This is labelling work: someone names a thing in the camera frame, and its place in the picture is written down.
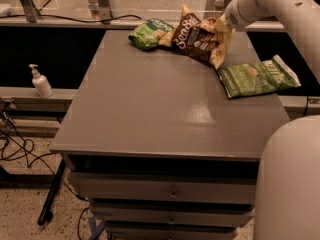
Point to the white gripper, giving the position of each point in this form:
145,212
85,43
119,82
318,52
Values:
232,15

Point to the brown sea salt chip bag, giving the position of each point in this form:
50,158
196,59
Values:
199,39

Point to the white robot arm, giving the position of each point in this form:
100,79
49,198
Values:
287,202

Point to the green kettle chip bag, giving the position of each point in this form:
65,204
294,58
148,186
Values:
258,78

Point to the green rice chip bag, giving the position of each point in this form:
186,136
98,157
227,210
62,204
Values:
148,34

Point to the grey drawer cabinet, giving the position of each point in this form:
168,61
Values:
164,115

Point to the top grey drawer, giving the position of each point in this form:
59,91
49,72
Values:
149,188

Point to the grey drawer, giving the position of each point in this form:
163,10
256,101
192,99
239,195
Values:
149,188
157,231
175,213

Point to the white pump bottle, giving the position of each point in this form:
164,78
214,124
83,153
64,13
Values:
40,82

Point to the middle grey drawer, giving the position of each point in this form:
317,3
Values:
175,213

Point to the bottom grey drawer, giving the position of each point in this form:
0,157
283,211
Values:
157,231

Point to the black table leg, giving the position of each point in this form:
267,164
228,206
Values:
46,214

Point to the metal railing frame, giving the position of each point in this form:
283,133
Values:
100,10

